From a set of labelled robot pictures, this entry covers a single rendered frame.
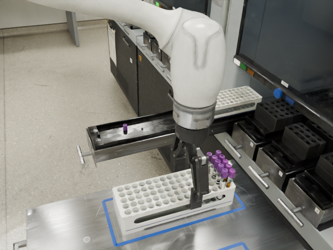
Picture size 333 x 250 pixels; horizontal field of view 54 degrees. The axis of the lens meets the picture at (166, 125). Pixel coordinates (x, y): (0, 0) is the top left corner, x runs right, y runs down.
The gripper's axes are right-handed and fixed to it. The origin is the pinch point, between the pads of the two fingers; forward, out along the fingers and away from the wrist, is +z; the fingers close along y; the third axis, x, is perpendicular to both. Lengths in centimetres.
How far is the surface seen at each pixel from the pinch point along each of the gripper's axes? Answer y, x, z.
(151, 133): -31.6, 0.9, 5.9
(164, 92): -95, 29, 29
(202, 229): 9.6, 0.4, 5.5
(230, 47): -52, 40, -12
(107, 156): -29.6, -14.9, 10.3
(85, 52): -305, 12, 88
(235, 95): -39, 37, 2
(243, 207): 6.7, 13.3, 5.5
